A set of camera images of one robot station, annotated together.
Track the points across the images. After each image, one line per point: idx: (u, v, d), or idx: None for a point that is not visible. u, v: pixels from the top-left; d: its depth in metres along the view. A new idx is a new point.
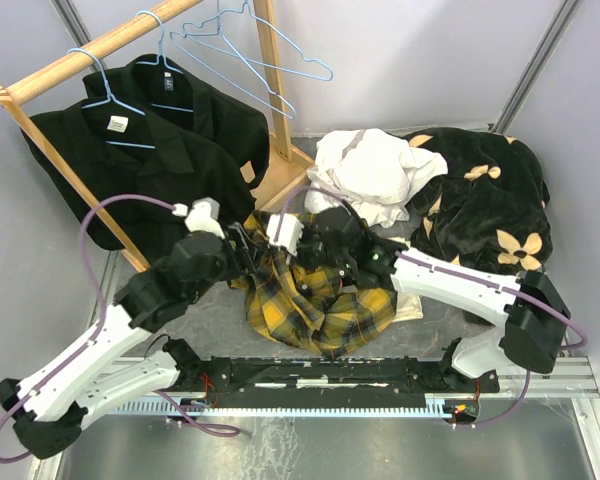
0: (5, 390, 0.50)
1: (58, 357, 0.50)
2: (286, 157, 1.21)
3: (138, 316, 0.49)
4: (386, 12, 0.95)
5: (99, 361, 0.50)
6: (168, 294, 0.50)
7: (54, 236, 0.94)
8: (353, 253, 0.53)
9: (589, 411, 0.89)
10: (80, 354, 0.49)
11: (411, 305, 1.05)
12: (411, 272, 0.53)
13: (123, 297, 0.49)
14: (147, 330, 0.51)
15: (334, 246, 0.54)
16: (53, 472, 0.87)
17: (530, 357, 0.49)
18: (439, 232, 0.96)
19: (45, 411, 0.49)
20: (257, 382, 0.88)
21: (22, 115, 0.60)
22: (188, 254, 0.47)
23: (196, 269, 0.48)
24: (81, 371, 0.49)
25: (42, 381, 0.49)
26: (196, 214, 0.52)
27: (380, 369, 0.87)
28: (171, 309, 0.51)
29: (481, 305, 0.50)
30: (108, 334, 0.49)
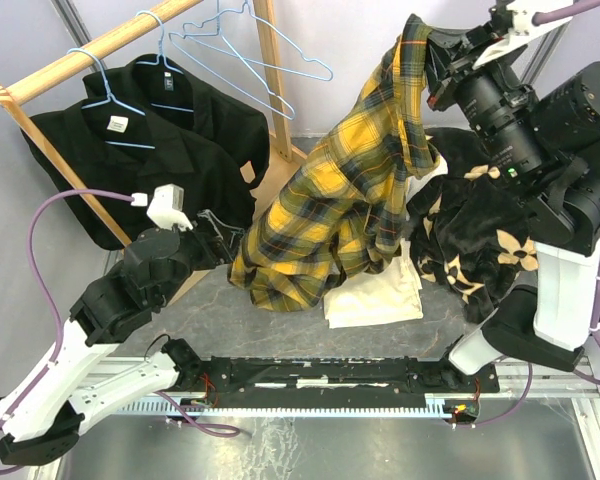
0: None
1: (27, 381, 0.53)
2: (286, 157, 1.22)
3: (96, 330, 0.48)
4: (386, 11, 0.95)
5: (64, 379, 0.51)
6: (127, 302, 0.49)
7: (55, 236, 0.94)
8: (549, 171, 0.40)
9: (589, 411, 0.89)
10: (45, 375, 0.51)
11: (412, 305, 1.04)
12: (592, 270, 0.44)
13: (77, 312, 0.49)
14: (110, 339, 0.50)
15: (558, 144, 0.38)
16: (53, 472, 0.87)
17: (511, 347, 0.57)
18: (439, 232, 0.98)
19: (23, 432, 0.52)
20: (256, 382, 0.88)
21: (22, 115, 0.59)
22: (138, 260, 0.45)
23: (151, 273, 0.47)
24: (48, 392, 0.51)
25: (14, 405, 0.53)
26: (156, 203, 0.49)
27: (380, 369, 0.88)
28: (132, 319, 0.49)
29: (564, 329, 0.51)
30: (68, 353, 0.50)
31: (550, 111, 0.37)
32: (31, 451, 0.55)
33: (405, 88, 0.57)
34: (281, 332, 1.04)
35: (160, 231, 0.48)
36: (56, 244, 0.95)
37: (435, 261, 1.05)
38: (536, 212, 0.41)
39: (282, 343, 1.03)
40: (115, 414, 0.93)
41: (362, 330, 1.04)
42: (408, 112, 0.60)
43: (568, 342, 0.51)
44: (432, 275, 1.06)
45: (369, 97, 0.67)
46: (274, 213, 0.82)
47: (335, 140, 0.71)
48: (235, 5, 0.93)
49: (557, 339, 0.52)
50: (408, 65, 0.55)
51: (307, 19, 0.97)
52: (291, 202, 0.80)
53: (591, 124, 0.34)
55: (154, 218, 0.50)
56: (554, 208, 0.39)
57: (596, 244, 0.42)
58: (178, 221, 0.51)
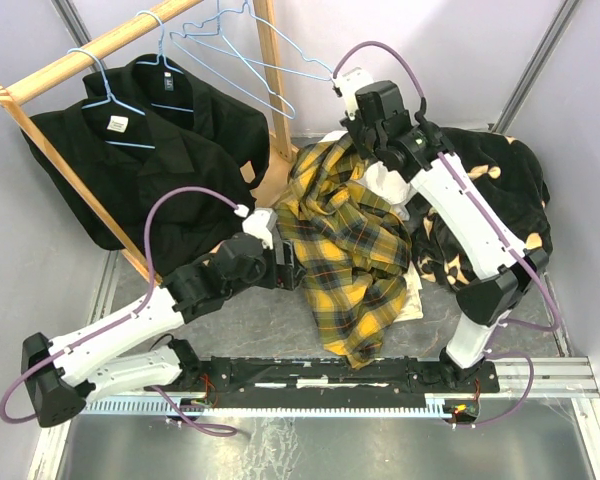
0: (37, 345, 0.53)
1: (95, 325, 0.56)
2: (286, 157, 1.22)
3: (183, 301, 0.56)
4: (387, 12, 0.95)
5: (136, 334, 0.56)
6: (210, 288, 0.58)
7: (55, 236, 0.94)
8: (386, 126, 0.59)
9: (589, 411, 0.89)
10: (122, 323, 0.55)
11: (412, 304, 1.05)
12: (447, 185, 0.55)
13: (169, 282, 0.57)
14: (182, 318, 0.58)
15: (371, 122, 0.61)
16: (53, 472, 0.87)
17: (476, 308, 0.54)
18: (439, 232, 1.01)
19: (73, 371, 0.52)
20: (257, 382, 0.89)
21: (22, 114, 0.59)
22: (231, 255, 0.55)
23: (237, 268, 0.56)
24: (119, 339, 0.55)
25: (78, 341, 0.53)
26: (254, 219, 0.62)
27: (380, 369, 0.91)
28: (208, 302, 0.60)
29: (481, 249, 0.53)
30: (151, 311, 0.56)
31: (363, 106, 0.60)
32: (60, 399, 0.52)
33: (334, 149, 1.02)
34: (281, 332, 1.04)
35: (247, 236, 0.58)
36: (56, 244, 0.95)
37: (435, 261, 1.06)
38: (387, 157, 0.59)
39: (282, 343, 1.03)
40: (114, 414, 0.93)
41: None
42: (326, 163, 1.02)
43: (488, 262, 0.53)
44: (432, 275, 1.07)
45: (317, 158, 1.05)
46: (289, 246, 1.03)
47: (296, 186, 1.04)
48: (235, 5, 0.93)
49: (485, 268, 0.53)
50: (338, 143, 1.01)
51: (307, 19, 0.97)
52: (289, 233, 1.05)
53: (378, 102, 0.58)
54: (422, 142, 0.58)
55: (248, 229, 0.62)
56: (387, 147, 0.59)
57: (436, 162, 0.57)
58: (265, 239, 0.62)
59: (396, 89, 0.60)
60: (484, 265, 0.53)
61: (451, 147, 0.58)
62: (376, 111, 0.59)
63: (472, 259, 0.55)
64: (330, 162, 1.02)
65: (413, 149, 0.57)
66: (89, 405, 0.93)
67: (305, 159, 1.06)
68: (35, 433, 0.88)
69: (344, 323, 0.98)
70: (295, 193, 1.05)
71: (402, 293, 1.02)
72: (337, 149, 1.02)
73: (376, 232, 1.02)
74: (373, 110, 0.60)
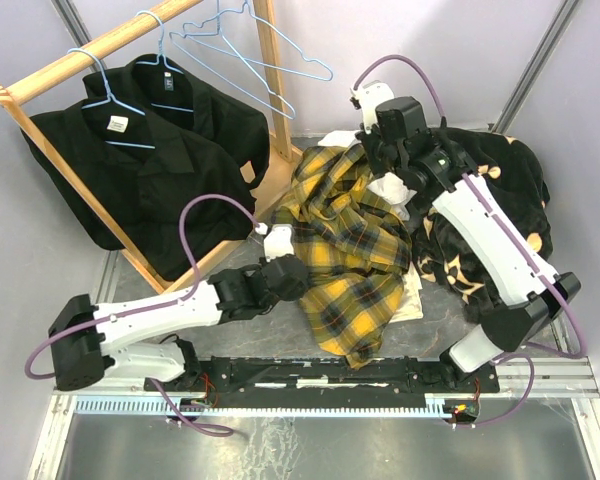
0: (85, 304, 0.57)
1: (140, 301, 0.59)
2: (286, 157, 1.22)
3: (225, 303, 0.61)
4: (387, 13, 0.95)
5: (175, 320, 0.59)
6: (250, 297, 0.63)
7: (55, 236, 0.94)
8: (408, 146, 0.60)
9: (589, 410, 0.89)
10: (165, 306, 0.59)
11: (411, 304, 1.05)
12: (470, 206, 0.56)
13: (216, 281, 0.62)
14: (218, 319, 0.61)
15: (392, 140, 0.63)
16: (53, 472, 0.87)
17: (501, 335, 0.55)
18: (439, 232, 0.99)
19: (112, 339, 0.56)
20: (257, 382, 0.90)
21: (21, 114, 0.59)
22: (281, 271, 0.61)
23: (282, 284, 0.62)
24: (160, 320, 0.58)
25: (124, 312, 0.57)
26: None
27: (380, 369, 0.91)
28: (247, 310, 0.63)
29: (510, 275, 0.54)
30: (194, 303, 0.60)
31: (385, 124, 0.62)
32: (90, 365, 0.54)
33: (343, 160, 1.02)
34: (281, 332, 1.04)
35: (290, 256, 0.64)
36: (56, 244, 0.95)
37: (435, 261, 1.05)
38: (408, 178, 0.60)
39: (282, 343, 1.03)
40: (114, 414, 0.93)
41: None
42: (333, 173, 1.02)
43: (518, 289, 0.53)
44: (432, 275, 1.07)
45: (324, 165, 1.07)
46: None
47: (299, 191, 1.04)
48: (235, 5, 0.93)
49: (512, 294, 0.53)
50: (350, 154, 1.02)
51: (307, 19, 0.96)
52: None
53: (398, 122, 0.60)
54: (445, 164, 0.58)
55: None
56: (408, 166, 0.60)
57: (460, 183, 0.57)
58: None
59: (417, 107, 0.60)
60: (512, 291, 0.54)
61: (475, 168, 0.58)
62: (398, 129, 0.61)
63: (500, 283, 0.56)
64: (336, 171, 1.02)
65: (436, 171, 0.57)
66: (89, 405, 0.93)
67: (312, 163, 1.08)
68: (35, 433, 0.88)
69: (334, 321, 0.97)
70: (297, 196, 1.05)
71: (396, 290, 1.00)
72: (345, 161, 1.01)
73: (375, 234, 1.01)
74: (394, 127, 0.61)
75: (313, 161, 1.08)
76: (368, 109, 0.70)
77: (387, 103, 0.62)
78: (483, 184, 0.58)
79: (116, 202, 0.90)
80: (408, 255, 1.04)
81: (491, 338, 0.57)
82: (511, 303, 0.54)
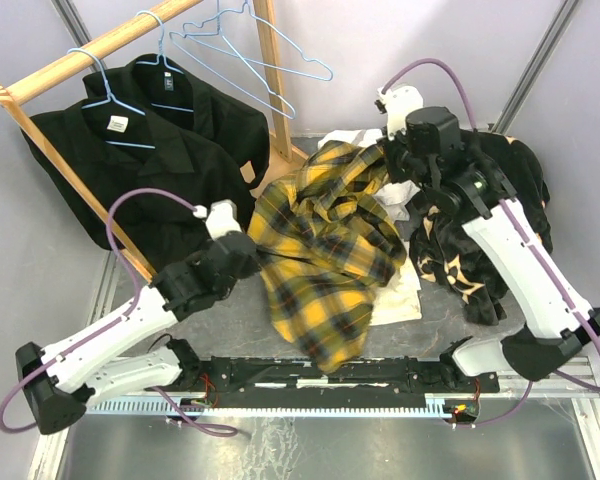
0: (29, 355, 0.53)
1: (85, 331, 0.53)
2: (286, 157, 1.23)
3: (172, 302, 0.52)
4: (387, 13, 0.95)
5: (126, 337, 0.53)
6: (201, 284, 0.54)
7: (55, 237, 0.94)
8: (440, 163, 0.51)
9: (589, 411, 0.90)
10: (110, 328, 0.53)
11: (410, 306, 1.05)
12: (504, 233, 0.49)
13: (159, 280, 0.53)
14: (175, 317, 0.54)
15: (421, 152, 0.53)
16: (53, 472, 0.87)
17: (528, 365, 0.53)
18: (439, 232, 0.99)
19: (68, 378, 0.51)
20: (256, 382, 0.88)
21: (22, 114, 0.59)
22: (225, 250, 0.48)
23: (231, 265, 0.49)
24: (110, 344, 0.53)
25: (68, 350, 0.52)
26: (215, 217, 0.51)
27: (380, 369, 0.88)
28: (201, 300, 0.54)
29: (542, 310, 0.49)
30: (141, 312, 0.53)
31: (414, 135, 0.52)
32: (58, 406, 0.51)
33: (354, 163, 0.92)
34: None
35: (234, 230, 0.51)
36: (56, 244, 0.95)
37: (435, 261, 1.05)
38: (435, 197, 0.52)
39: (282, 343, 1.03)
40: (114, 414, 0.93)
41: None
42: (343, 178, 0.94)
43: (550, 324, 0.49)
44: (432, 275, 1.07)
45: (333, 162, 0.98)
46: (254, 222, 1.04)
47: (301, 183, 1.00)
48: (235, 5, 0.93)
49: (543, 329, 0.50)
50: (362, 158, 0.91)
51: (307, 19, 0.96)
52: (266, 212, 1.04)
53: (428, 136, 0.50)
54: (482, 187, 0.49)
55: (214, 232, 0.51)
56: (437, 186, 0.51)
57: (499, 211, 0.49)
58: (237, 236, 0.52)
59: (453, 118, 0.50)
60: (543, 325, 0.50)
61: (513, 192, 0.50)
62: (428, 143, 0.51)
63: (529, 315, 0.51)
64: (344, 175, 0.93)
65: (471, 194, 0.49)
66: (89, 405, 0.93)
67: (326, 152, 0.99)
68: (35, 433, 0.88)
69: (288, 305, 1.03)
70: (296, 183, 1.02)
71: (361, 306, 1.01)
72: (358, 164, 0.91)
73: (352, 244, 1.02)
74: (424, 141, 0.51)
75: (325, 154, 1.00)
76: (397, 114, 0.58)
77: (420, 108, 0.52)
78: (519, 209, 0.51)
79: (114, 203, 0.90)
80: (388, 269, 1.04)
81: (514, 365, 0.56)
82: (541, 338, 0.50)
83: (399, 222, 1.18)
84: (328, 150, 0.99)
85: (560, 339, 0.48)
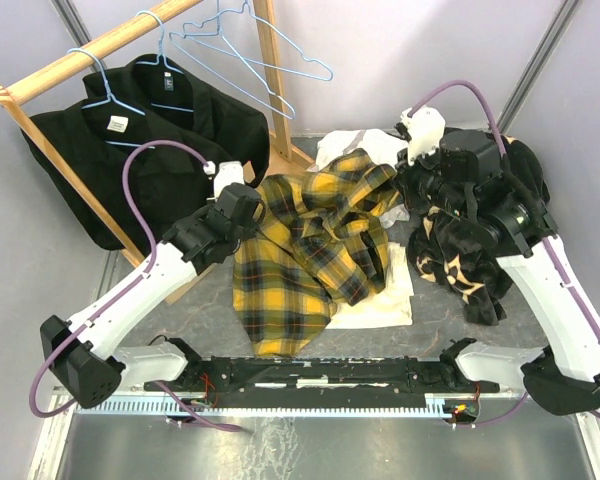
0: (54, 327, 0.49)
1: (108, 294, 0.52)
2: (286, 157, 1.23)
3: (190, 252, 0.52)
4: (387, 13, 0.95)
5: (151, 295, 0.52)
6: (215, 234, 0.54)
7: (54, 237, 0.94)
8: (478, 194, 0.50)
9: (589, 411, 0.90)
10: (134, 286, 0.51)
11: (402, 310, 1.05)
12: (544, 273, 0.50)
13: (172, 236, 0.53)
14: (194, 269, 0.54)
15: (453, 182, 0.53)
16: (53, 472, 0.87)
17: (554, 401, 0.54)
18: (438, 232, 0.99)
19: (101, 343, 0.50)
20: (257, 382, 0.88)
21: (22, 114, 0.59)
22: (236, 197, 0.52)
23: (243, 213, 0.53)
24: (138, 301, 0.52)
25: (96, 313, 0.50)
26: (221, 176, 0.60)
27: (380, 369, 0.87)
28: (217, 249, 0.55)
29: (576, 352, 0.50)
30: (161, 268, 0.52)
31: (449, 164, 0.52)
32: (97, 373, 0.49)
33: (361, 184, 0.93)
34: None
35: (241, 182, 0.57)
36: (56, 244, 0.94)
37: (435, 261, 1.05)
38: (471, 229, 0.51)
39: None
40: (114, 414, 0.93)
41: (363, 331, 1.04)
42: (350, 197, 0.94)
43: (583, 368, 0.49)
44: (432, 275, 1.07)
45: (346, 173, 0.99)
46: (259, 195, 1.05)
47: (308, 184, 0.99)
48: (235, 5, 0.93)
49: (574, 370, 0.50)
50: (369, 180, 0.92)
51: (307, 19, 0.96)
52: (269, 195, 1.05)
53: (463, 165, 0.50)
54: (524, 221, 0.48)
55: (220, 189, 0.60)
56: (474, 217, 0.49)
57: (540, 247, 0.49)
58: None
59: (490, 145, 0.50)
60: (575, 367, 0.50)
61: (555, 227, 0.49)
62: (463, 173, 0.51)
63: (561, 354, 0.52)
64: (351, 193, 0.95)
65: (512, 227, 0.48)
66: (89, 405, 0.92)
67: (345, 162, 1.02)
68: (35, 433, 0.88)
69: (252, 284, 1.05)
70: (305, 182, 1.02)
71: (320, 317, 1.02)
72: (364, 185, 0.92)
73: (333, 254, 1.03)
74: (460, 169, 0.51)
75: (346, 164, 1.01)
76: (421, 136, 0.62)
77: (454, 134, 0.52)
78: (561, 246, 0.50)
79: (113, 202, 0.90)
80: (360, 291, 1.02)
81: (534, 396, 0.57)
82: (571, 378, 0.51)
83: (399, 222, 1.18)
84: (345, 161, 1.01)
85: (594, 383, 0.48)
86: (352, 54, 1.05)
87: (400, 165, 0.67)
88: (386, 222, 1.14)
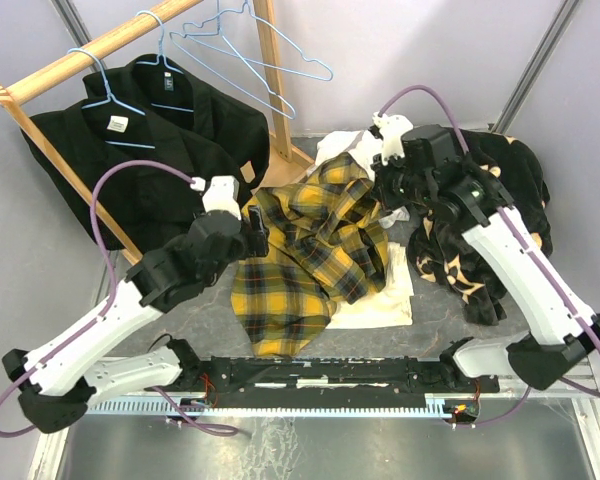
0: (12, 363, 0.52)
1: (64, 333, 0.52)
2: (286, 157, 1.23)
3: (148, 294, 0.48)
4: (387, 12, 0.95)
5: (106, 338, 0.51)
6: (182, 273, 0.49)
7: (54, 236, 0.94)
8: (436, 176, 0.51)
9: (589, 411, 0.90)
10: (87, 330, 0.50)
11: (401, 311, 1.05)
12: (503, 241, 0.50)
13: (135, 274, 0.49)
14: (156, 311, 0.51)
15: (417, 171, 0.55)
16: (53, 472, 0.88)
17: (531, 373, 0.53)
18: (438, 232, 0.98)
19: (50, 386, 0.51)
20: (257, 382, 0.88)
21: (22, 114, 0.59)
22: (203, 234, 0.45)
23: (212, 248, 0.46)
24: (90, 346, 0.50)
25: (48, 356, 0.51)
26: (216, 190, 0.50)
27: (380, 369, 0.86)
28: (183, 289, 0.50)
29: (543, 316, 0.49)
30: (118, 310, 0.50)
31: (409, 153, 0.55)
32: (45, 412, 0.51)
33: (346, 197, 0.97)
34: None
35: (217, 211, 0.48)
36: (56, 244, 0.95)
37: (435, 261, 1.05)
38: (437, 210, 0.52)
39: None
40: (113, 414, 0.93)
41: (363, 330, 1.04)
42: (336, 210, 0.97)
43: (553, 331, 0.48)
44: (432, 275, 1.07)
45: (332, 184, 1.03)
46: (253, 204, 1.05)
47: (296, 193, 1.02)
48: (235, 5, 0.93)
49: (545, 335, 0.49)
50: (351, 194, 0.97)
51: (307, 20, 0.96)
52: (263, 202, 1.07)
53: (421, 152, 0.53)
54: (480, 195, 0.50)
55: (211, 206, 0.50)
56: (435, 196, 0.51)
57: (495, 218, 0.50)
58: (232, 210, 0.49)
59: (446, 133, 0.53)
60: (546, 332, 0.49)
61: (510, 199, 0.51)
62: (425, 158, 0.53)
63: (532, 323, 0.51)
64: (336, 206, 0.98)
65: (469, 203, 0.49)
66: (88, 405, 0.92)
67: (334, 171, 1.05)
68: (35, 433, 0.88)
69: (253, 288, 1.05)
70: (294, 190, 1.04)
71: (318, 318, 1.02)
72: (347, 199, 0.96)
73: (327, 253, 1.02)
74: (421, 156, 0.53)
75: (334, 173, 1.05)
76: (393, 137, 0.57)
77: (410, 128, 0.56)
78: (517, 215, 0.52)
79: (113, 202, 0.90)
80: (357, 289, 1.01)
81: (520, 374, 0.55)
82: (544, 345, 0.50)
83: (399, 222, 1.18)
84: (332, 171, 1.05)
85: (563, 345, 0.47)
86: (353, 54, 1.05)
87: (373, 165, 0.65)
88: (387, 222, 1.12)
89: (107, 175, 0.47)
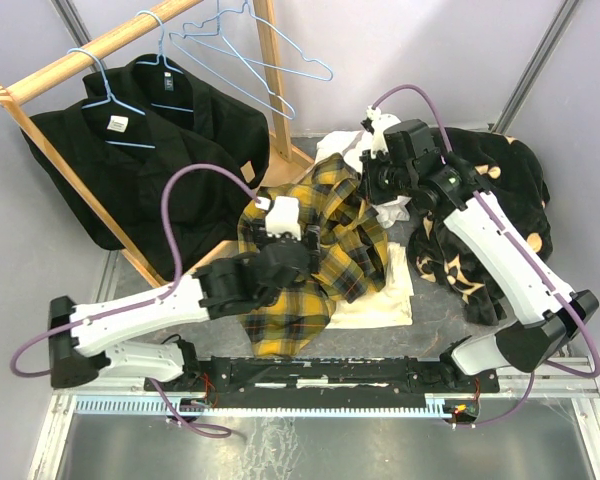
0: (60, 307, 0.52)
1: (117, 300, 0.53)
2: (286, 157, 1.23)
3: (209, 299, 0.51)
4: (386, 13, 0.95)
5: (155, 320, 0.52)
6: (243, 290, 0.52)
7: (55, 236, 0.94)
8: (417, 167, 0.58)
9: (589, 411, 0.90)
10: (143, 306, 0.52)
11: (400, 311, 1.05)
12: (482, 224, 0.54)
13: (202, 273, 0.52)
14: (207, 315, 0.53)
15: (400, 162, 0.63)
16: (53, 472, 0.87)
17: (517, 353, 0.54)
18: (438, 232, 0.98)
19: (87, 344, 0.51)
20: (257, 382, 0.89)
21: (22, 114, 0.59)
22: (274, 261, 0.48)
23: (276, 276, 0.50)
24: (138, 321, 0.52)
25: (98, 315, 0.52)
26: (278, 211, 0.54)
27: (380, 369, 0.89)
28: (238, 305, 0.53)
29: (523, 294, 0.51)
30: (176, 300, 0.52)
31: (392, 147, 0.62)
32: (71, 368, 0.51)
33: (332, 198, 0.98)
34: None
35: (287, 243, 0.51)
36: (56, 243, 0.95)
37: (435, 261, 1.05)
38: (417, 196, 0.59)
39: None
40: (113, 414, 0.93)
41: (362, 330, 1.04)
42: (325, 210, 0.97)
43: (533, 306, 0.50)
44: (432, 275, 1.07)
45: (324, 186, 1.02)
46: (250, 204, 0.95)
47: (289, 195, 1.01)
48: (235, 5, 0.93)
49: (527, 311, 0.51)
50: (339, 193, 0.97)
51: (307, 20, 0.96)
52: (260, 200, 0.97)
53: (403, 145, 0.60)
54: (457, 180, 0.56)
55: (273, 223, 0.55)
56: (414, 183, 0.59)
57: (474, 203, 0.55)
58: (292, 230, 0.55)
59: (425, 128, 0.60)
60: (526, 309, 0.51)
61: (486, 185, 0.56)
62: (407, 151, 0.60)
63: (514, 302, 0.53)
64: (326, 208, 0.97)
65: (446, 189, 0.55)
66: (89, 405, 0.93)
67: (326, 174, 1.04)
68: (35, 432, 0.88)
69: None
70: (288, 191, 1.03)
71: (318, 317, 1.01)
72: (334, 198, 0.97)
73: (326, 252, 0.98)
74: (402, 148, 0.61)
75: (326, 175, 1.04)
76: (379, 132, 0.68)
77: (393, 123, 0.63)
78: (494, 201, 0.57)
79: (113, 202, 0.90)
80: (356, 287, 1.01)
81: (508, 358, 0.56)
82: (526, 323, 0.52)
83: (399, 222, 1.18)
84: (325, 172, 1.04)
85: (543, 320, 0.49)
86: (353, 54, 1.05)
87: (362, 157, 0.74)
88: (387, 222, 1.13)
89: (172, 182, 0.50)
